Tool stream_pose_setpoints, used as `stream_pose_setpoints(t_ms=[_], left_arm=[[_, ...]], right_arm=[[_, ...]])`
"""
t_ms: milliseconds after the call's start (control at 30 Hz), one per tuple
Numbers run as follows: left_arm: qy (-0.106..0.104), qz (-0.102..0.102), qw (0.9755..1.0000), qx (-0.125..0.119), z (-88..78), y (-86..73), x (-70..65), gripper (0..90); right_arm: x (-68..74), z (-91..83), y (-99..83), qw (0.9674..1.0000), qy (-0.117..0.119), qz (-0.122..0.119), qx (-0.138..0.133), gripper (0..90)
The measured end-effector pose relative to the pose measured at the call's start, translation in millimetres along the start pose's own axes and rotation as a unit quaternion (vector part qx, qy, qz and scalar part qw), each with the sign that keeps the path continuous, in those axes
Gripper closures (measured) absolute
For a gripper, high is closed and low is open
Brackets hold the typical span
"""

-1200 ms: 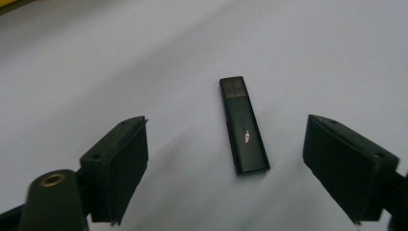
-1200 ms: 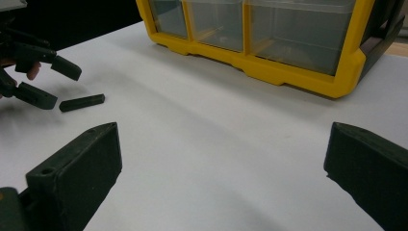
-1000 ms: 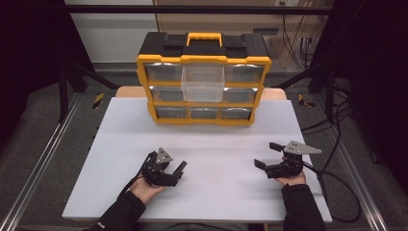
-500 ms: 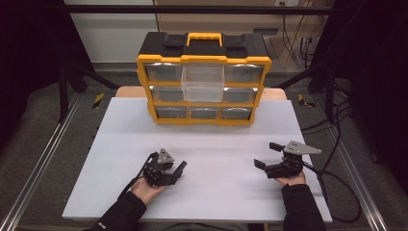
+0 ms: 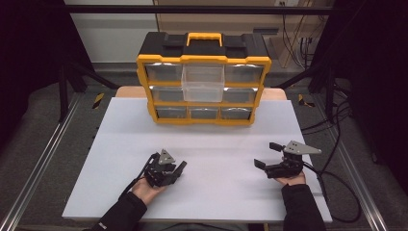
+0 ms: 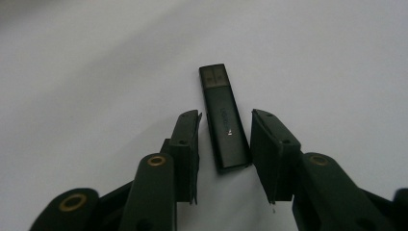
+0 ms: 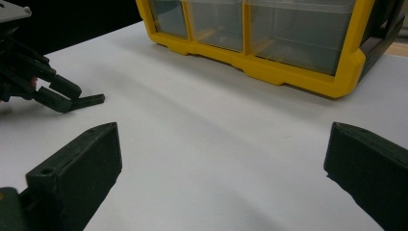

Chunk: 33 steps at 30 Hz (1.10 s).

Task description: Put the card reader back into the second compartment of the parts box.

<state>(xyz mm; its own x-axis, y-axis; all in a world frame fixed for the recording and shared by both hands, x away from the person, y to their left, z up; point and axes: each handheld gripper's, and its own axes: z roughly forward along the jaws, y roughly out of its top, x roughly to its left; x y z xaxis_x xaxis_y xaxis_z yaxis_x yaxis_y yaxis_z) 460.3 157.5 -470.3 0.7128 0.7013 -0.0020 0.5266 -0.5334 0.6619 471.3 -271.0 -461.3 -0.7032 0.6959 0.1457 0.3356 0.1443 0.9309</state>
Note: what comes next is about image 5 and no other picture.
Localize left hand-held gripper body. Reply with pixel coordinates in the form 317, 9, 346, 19
143, 148, 179, 189

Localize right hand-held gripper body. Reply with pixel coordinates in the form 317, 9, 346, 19
265, 140, 322, 180

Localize clear plastic drawer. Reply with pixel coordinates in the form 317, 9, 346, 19
181, 63, 225, 104

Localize yellow black organizer box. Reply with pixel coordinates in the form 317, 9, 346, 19
136, 32, 272, 126

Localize person's right hand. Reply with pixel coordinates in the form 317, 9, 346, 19
273, 171, 307, 187

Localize person's left hand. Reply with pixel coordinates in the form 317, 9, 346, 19
131, 177, 167, 206

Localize yellow black tape marker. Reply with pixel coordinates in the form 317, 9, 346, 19
92, 92, 106, 110
297, 93, 317, 109

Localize wooden board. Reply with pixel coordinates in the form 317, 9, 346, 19
115, 86, 288, 101

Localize black metal stand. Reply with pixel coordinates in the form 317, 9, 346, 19
275, 64, 338, 121
58, 61, 120, 123

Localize set of clear organizer drawers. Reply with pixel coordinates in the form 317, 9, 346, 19
143, 63, 265, 120

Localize dark curtain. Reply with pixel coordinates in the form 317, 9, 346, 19
0, 0, 94, 152
312, 0, 408, 193

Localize white power strip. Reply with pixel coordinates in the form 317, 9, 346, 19
274, 0, 300, 8

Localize black horizontal bar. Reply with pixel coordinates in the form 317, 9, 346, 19
64, 4, 335, 15

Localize left hand-held gripper cable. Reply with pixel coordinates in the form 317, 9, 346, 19
119, 153, 159, 198

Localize hand-held gripper cable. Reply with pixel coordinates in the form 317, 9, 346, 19
119, 153, 159, 198
302, 162, 363, 224

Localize black floor cable bundle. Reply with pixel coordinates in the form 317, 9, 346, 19
301, 76, 354, 133

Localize right hand-held gripper cable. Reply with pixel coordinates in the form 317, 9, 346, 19
302, 162, 363, 224

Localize metal floor rail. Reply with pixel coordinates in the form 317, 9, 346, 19
330, 128, 391, 231
0, 92, 83, 231

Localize hanging black cables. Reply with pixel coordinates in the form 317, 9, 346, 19
281, 13, 319, 69

